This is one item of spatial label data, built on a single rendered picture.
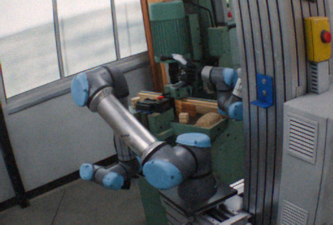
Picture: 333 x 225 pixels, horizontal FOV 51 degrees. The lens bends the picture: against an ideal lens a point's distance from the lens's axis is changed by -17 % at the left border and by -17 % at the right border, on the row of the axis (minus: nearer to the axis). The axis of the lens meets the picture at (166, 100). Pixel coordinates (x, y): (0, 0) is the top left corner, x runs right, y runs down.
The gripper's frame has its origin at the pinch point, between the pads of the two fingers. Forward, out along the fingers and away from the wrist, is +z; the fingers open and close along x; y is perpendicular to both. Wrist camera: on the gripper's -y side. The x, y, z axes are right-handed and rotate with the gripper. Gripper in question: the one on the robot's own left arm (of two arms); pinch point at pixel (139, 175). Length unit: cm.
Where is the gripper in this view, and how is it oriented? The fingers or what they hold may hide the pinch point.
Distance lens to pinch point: 192.3
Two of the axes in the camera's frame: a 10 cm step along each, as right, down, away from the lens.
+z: 6.0, 2.2, 7.7
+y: -2.2, 9.7, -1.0
